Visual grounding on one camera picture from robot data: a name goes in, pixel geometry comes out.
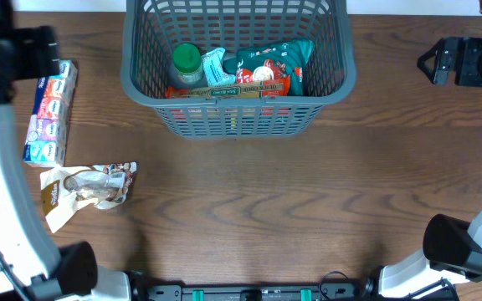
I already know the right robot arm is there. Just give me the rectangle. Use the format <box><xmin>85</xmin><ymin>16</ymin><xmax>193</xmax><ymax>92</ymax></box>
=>
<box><xmin>356</xmin><ymin>2</ymin><xmax>482</xmax><ymax>300</ymax></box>

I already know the light blue wipes packet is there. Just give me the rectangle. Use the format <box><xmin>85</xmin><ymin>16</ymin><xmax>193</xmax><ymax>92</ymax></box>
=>
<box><xmin>202</xmin><ymin>48</ymin><xmax>236</xmax><ymax>87</ymax></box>

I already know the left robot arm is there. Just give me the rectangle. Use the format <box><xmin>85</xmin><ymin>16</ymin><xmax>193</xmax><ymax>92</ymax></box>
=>
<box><xmin>0</xmin><ymin>1</ymin><xmax>132</xmax><ymax>300</ymax></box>

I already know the green lid jar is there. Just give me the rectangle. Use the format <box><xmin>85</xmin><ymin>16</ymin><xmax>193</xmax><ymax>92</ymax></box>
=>
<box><xmin>172</xmin><ymin>43</ymin><xmax>203</xmax><ymax>84</ymax></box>

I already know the tissue pocket pack bundle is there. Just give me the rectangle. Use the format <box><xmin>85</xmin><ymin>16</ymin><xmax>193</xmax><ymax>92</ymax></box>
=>
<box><xmin>23</xmin><ymin>60</ymin><xmax>78</xmax><ymax>167</ymax></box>

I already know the green Nescafe coffee bag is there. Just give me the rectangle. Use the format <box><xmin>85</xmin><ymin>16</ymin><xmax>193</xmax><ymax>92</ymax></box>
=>
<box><xmin>223</xmin><ymin>39</ymin><xmax>315</xmax><ymax>96</ymax></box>

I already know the grey plastic basket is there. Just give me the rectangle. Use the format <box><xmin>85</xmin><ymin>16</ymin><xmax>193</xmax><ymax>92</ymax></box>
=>
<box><xmin>121</xmin><ymin>0</ymin><xmax>356</xmax><ymax>138</ymax></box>

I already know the red spaghetti pasta pack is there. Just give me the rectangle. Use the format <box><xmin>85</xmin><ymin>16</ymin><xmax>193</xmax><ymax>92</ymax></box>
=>
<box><xmin>167</xmin><ymin>78</ymin><xmax>290</xmax><ymax>99</ymax></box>

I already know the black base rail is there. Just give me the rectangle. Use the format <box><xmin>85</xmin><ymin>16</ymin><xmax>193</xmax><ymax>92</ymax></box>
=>
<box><xmin>130</xmin><ymin>278</ymin><xmax>385</xmax><ymax>301</ymax></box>

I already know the white brown snack pouch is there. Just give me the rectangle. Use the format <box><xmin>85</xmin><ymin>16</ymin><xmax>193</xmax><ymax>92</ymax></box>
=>
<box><xmin>40</xmin><ymin>161</ymin><xmax>137</xmax><ymax>232</ymax></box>

